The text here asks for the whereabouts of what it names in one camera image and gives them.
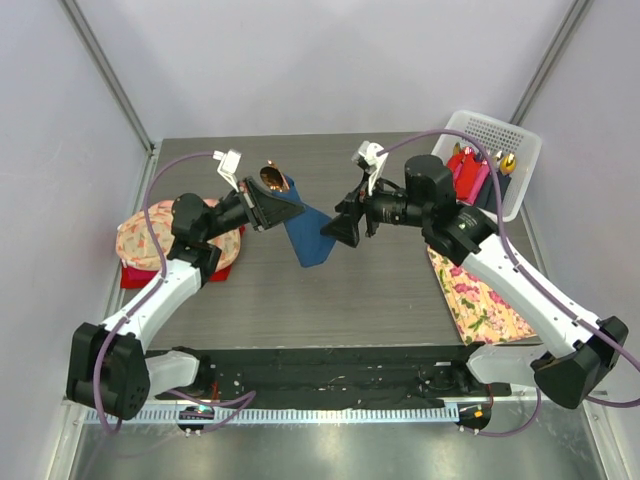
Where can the red rolled napkin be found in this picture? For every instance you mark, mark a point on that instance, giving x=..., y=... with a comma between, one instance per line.
x=465, y=169

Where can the dark blue rolled napkin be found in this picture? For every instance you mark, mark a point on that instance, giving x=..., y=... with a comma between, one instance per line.
x=503, y=185

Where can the white plastic basket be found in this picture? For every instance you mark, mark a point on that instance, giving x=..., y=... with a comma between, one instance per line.
x=498, y=138

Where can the rose gold spoon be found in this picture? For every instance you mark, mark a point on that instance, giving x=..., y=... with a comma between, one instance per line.
x=273, y=178

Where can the floral mesh laundry bag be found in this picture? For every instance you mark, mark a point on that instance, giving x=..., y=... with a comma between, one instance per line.
x=160, y=215

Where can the pink rolled napkin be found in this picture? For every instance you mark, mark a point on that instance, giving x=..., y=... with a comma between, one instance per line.
x=481, y=176

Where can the gold spoon in basket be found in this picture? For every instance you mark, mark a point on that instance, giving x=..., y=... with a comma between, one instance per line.
x=508, y=164

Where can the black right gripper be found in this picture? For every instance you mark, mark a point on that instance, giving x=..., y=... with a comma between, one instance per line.
x=345, y=227

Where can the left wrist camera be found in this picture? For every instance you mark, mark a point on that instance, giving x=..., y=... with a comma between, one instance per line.
x=228, y=163

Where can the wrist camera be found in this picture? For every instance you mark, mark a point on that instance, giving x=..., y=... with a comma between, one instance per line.
x=228, y=163
x=369, y=157

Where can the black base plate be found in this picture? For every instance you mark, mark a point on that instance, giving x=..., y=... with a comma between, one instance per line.
x=388, y=377

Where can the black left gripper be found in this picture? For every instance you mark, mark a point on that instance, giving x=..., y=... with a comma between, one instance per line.
x=263, y=209

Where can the red napkin stack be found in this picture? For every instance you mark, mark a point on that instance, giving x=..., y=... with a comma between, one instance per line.
x=132, y=277

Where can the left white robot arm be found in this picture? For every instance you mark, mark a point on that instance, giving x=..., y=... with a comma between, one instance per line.
x=109, y=370

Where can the blue paper napkin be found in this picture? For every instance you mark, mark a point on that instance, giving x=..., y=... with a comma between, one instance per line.
x=304, y=231

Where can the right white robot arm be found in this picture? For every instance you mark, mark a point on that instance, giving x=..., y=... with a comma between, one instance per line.
x=577, y=349

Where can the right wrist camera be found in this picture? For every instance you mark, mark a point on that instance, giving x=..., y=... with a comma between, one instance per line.
x=369, y=157

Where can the floral tray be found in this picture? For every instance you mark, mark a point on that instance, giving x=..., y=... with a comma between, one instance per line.
x=479, y=313

